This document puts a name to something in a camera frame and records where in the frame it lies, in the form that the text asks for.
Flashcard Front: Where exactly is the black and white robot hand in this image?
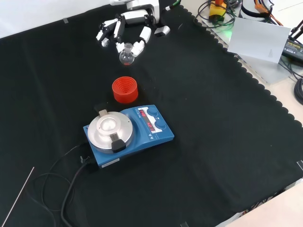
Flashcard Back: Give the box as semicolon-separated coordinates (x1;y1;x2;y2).
96;4;171;56

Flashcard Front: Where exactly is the clear round-bottom glass flask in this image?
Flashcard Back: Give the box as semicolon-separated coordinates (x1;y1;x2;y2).
119;43;135;66

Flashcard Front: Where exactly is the orange stepped flask stand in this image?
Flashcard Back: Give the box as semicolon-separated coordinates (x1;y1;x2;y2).
111;76;139;105

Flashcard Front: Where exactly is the heater with blue base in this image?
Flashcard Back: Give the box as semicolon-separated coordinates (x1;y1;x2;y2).
82;103;175;170

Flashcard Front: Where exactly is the yellow stop button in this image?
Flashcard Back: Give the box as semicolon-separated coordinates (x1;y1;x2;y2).
208;0;228;23

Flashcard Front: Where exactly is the pale board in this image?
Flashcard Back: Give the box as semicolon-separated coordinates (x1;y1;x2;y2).
227;17;292;64

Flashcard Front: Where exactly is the black bench cloth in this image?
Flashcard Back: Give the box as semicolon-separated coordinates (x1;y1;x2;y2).
0;4;303;227

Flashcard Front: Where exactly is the black power adapter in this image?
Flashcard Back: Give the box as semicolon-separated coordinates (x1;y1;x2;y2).
281;38;303;63

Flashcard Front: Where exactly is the black tripod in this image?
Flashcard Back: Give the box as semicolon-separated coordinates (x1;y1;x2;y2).
289;19;303;44

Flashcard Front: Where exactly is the thin glass rod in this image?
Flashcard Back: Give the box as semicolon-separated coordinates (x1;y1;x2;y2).
0;166;35;227

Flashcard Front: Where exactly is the black looped cable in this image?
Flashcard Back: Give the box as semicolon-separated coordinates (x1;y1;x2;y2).
193;0;235;31

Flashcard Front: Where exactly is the orange cable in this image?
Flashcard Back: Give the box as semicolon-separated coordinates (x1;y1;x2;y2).
252;0;285;27

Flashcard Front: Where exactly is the grey metal base plate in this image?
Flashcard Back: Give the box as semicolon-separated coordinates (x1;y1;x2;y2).
200;14;298;85

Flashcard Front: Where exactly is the black cable bundle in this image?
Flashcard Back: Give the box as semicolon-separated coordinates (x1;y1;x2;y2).
293;77;303;106

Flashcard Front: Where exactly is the thick black power cable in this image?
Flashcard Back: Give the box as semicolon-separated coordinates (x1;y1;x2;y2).
60;156;93;227

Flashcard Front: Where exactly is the thin black cable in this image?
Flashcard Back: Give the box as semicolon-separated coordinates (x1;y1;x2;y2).
25;144;82;227

